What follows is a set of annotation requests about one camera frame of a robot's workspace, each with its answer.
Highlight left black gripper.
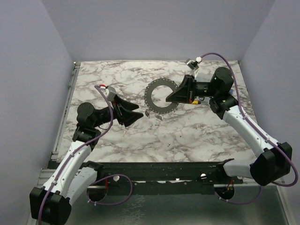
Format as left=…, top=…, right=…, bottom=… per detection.
left=93, top=94, right=143, bottom=128

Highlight perforated metal ring disc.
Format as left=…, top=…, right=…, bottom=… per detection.
left=144, top=78, right=178, bottom=114

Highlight keys with blue tag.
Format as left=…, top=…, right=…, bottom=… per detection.
left=145, top=109, right=163, bottom=121

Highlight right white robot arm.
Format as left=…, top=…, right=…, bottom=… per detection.
left=166, top=67, right=292, bottom=186

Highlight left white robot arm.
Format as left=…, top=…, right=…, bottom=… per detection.
left=30, top=96, right=143, bottom=225

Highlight clear plastic organizer box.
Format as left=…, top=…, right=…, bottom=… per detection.
left=195, top=73, right=212, bottom=83

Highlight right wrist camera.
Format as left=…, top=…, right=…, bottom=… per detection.
left=185, top=56, right=203, bottom=78

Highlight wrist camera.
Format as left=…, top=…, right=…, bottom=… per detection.
left=185, top=56, right=203, bottom=78
left=105, top=86, right=117, bottom=102

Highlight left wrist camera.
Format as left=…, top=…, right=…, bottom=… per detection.
left=105, top=86, right=117, bottom=102

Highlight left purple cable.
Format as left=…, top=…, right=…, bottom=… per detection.
left=38, top=84, right=133, bottom=225

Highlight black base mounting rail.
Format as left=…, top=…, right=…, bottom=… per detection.
left=81, top=161, right=243, bottom=195

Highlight aluminium frame rail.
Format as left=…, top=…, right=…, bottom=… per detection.
left=28, top=61, right=82, bottom=225

